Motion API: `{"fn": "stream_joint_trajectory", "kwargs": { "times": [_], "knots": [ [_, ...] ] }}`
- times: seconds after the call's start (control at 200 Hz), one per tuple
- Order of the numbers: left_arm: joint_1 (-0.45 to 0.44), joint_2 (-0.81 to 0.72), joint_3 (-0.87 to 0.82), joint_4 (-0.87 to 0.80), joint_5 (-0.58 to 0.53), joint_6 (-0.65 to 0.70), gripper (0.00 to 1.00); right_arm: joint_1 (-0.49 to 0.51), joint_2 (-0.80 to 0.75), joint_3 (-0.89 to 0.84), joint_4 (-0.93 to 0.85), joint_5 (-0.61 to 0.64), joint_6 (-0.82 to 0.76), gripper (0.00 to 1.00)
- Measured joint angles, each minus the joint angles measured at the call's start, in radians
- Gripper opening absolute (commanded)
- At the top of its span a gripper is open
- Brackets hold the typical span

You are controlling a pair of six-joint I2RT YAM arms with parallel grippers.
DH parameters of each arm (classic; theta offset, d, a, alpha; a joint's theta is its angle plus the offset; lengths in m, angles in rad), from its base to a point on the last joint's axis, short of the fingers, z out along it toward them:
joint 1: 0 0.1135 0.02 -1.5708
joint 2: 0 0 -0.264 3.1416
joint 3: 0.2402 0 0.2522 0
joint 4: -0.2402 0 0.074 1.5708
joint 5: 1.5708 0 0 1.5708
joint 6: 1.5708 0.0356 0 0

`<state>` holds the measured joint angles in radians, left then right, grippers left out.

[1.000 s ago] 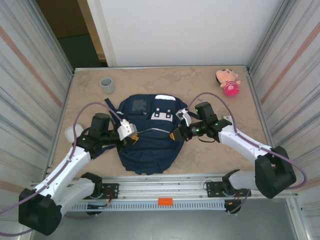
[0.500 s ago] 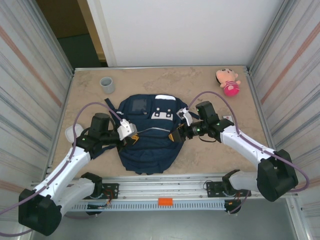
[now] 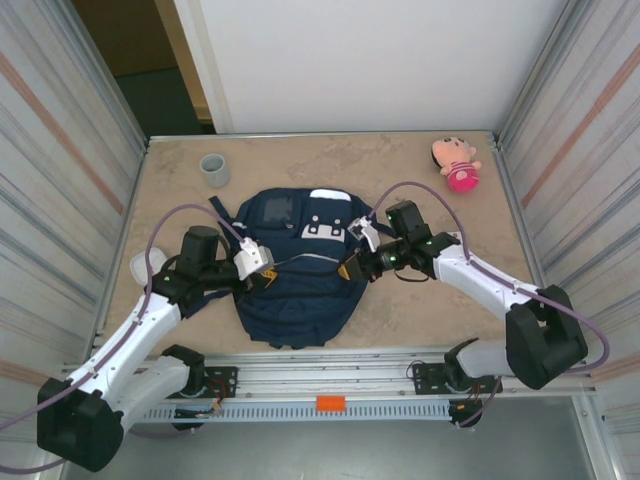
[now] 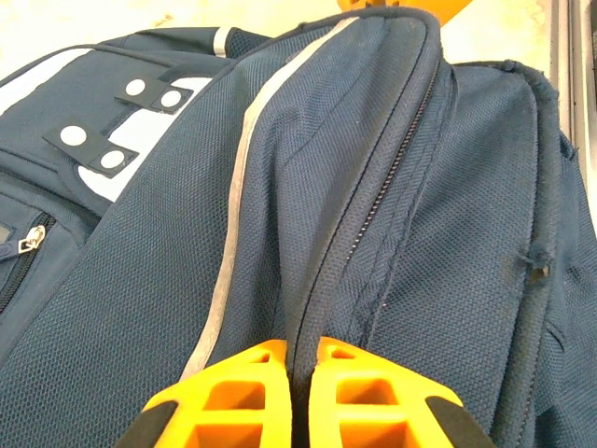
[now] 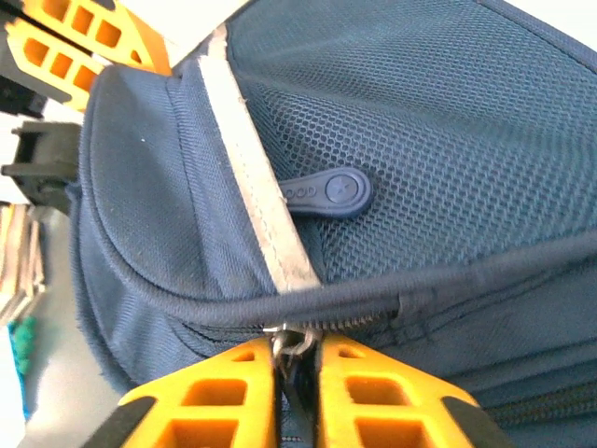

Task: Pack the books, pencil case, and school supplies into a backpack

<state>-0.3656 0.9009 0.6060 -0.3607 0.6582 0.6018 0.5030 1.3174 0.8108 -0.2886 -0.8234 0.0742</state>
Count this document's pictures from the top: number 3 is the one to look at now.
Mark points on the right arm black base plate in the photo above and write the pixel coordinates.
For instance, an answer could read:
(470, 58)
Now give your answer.
(425, 380)

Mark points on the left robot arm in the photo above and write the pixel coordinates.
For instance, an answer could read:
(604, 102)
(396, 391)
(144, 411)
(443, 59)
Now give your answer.
(125, 345)

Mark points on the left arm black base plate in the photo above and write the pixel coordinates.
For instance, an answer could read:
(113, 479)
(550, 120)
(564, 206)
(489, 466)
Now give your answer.
(225, 380)

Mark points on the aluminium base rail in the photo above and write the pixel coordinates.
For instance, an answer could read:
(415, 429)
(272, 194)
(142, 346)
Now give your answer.
(325, 372)

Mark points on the navy blue backpack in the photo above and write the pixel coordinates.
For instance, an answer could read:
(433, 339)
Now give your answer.
(300, 310)

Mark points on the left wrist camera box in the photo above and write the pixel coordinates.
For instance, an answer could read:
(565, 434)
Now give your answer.
(252, 260)

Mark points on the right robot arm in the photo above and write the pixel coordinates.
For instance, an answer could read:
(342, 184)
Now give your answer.
(480, 280)

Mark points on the grey plastic cup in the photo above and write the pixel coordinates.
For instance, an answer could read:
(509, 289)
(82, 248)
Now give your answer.
(215, 170)

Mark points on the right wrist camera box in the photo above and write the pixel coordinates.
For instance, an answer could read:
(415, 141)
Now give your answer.
(362, 230)

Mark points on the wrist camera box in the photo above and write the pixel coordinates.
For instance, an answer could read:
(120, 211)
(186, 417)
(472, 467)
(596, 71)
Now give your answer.
(362, 230)
(252, 260)

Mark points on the pink plush doll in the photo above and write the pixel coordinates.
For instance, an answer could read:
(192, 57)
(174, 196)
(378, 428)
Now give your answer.
(460, 172)

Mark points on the white square container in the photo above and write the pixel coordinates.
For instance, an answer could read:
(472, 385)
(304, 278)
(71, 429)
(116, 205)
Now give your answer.
(139, 265)

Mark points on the orange block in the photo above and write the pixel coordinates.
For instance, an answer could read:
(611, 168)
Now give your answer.
(331, 403)

